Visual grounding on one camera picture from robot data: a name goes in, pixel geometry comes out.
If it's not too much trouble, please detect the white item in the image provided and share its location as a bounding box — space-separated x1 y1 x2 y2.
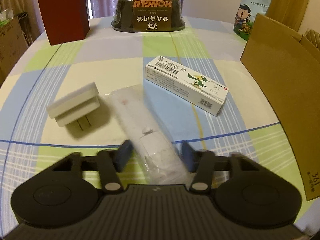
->
106 86 193 187

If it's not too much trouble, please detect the white power adapter plug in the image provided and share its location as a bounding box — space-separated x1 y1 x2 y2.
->
46 82 101 131

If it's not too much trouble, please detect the white ointment box with bird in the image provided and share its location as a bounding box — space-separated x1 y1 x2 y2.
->
144 56 228 116

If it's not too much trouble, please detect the large open cardboard box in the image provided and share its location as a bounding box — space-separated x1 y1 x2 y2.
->
240 14 319 200

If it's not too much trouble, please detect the black Honglu food container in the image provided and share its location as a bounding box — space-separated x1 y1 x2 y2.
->
111 0 185 33

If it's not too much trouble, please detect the brown cardboard box stack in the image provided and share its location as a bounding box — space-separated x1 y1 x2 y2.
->
0 17 28 85

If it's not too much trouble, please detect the dark red paper bag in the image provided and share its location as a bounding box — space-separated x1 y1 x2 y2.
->
38 0 89 46

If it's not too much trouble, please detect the quilted beige chair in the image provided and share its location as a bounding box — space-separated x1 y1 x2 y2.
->
304 29 320 50

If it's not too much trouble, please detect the green white snack bag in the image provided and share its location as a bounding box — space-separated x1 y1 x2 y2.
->
233 0 271 41

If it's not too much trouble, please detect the golden brown curtain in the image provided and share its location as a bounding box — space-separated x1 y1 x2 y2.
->
265 0 309 31

